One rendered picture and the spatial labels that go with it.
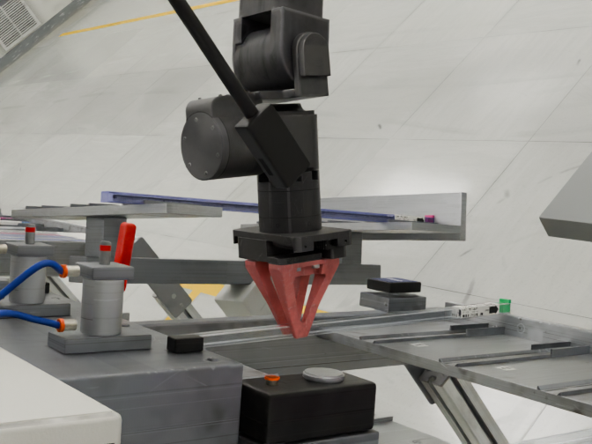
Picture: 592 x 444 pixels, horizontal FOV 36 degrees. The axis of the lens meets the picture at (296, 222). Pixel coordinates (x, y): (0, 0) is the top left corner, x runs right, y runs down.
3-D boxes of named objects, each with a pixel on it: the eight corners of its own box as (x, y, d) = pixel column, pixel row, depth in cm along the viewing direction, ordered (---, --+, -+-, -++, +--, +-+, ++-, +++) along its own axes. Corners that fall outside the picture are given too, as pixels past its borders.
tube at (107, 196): (425, 225, 126) (426, 218, 126) (433, 225, 125) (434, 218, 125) (100, 202, 92) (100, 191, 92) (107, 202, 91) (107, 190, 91)
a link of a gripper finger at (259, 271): (292, 351, 80) (287, 243, 79) (246, 337, 85) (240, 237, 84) (351, 336, 84) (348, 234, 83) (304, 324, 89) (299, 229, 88)
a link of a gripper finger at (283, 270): (285, 348, 80) (280, 242, 79) (240, 336, 86) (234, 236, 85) (344, 335, 85) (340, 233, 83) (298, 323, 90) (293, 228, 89)
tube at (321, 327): (500, 311, 103) (501, 300, 103) (511, 313, 102) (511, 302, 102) (76, 358, 73) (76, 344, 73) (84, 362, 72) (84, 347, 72)
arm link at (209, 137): (329, 31, 80) (263, 45, 86) (227, 25, 72) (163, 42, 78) (339, 168, 81) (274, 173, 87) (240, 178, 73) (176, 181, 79)
